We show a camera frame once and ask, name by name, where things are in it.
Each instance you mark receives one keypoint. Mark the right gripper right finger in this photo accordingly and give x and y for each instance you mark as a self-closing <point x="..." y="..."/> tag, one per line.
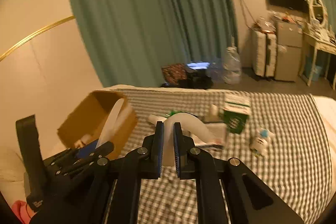
<point x="227" y="190"/>

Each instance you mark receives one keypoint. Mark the green checkered cloth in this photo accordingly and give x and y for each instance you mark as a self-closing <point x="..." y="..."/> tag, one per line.
<point x="298" y="166"/>

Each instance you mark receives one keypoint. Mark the large water jug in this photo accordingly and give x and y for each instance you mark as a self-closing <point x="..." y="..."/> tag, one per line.
<point x="232" y="64"/>

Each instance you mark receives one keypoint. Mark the patterned brown bag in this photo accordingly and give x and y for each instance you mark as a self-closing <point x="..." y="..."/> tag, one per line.
<point x="174" y="73"/>

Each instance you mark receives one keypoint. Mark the brown cardboard box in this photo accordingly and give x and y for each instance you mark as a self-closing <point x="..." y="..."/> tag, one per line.
<point x="102" y="112"/>

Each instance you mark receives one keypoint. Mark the white dressing table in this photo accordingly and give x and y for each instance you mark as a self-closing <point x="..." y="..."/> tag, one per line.
<point x="319" y="52"/>

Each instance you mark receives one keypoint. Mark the green white carton box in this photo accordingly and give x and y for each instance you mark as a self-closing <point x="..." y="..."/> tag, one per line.
<point x="236" y="111"/>

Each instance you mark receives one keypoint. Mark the black white foil pouch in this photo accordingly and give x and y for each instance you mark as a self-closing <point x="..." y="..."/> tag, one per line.
<point x="218" y="132"/>

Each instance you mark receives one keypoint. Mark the white oval mirror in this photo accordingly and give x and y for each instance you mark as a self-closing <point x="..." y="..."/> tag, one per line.
<point x="318" y="13"/>

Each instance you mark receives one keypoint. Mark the person's hand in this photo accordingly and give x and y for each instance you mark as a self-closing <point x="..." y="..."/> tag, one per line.
<point x="22" y="210"/>

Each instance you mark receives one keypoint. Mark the green snack packet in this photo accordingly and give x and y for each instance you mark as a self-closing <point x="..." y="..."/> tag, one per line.
<point x="173" y="112"/>

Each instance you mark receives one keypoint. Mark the grey mini fridge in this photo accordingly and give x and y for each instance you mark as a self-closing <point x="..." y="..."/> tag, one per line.
<point x="289" y="45"/>

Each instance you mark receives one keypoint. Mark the white suitcase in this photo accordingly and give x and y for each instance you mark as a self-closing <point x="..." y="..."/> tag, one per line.
<point x="264" y="53"/>

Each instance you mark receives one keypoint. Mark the white tape roll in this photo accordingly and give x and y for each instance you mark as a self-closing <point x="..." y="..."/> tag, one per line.
<point x="189" y="123"/>

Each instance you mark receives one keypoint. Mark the small water bottles pack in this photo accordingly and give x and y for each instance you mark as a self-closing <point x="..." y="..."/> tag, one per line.
<point x="215" y="71"/>

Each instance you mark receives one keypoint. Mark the open laptop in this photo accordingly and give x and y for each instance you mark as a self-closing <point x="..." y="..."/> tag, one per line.
<point x="198" y="66"/>

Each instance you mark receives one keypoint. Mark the white pill bottle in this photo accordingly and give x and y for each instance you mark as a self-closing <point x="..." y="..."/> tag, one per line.
<point x="153" y="119"/>

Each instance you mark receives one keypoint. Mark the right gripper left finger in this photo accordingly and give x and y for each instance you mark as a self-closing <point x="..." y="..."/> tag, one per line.
<point x="144" y="162"/>

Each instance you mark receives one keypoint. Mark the white blue plush toy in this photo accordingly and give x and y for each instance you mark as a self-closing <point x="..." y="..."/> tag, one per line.
<point x="260" y="142"/>

